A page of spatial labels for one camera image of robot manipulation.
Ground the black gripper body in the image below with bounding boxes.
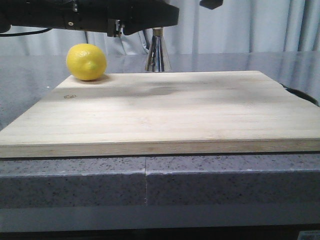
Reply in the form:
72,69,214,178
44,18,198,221
0,0,126,38

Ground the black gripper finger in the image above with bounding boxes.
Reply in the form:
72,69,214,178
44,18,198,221
121,0,180,36
199,0,224,10

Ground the steel double jigger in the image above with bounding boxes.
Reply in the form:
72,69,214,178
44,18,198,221
145,27,172,73

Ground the grey curtain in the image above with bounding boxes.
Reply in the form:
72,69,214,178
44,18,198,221
0,0,320,56

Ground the yellow lemon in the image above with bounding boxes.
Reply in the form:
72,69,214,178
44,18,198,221
65,43,107,81

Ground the light wooden cutting board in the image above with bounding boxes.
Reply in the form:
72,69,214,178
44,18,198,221
0,71,320,158

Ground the white label sticker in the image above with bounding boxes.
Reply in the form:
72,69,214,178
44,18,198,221
297,230,320,240

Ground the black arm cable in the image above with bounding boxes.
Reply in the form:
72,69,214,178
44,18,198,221
0,27,52,38

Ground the black cutting board handle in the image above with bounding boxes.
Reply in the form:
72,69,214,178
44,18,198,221
281,83,320,107

